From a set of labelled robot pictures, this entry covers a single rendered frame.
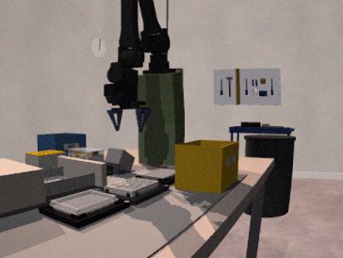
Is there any dark blue bin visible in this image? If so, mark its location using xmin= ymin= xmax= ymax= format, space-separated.
xmin=37 ymin=133 xmax=86 ymax=157

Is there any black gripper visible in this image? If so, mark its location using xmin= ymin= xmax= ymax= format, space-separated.
xmin=107 ymin=101 xmax=152 ymax=132

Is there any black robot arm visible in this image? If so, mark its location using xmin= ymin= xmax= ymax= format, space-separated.
xmin=104 ymin=0 xmax=176 ymax=104

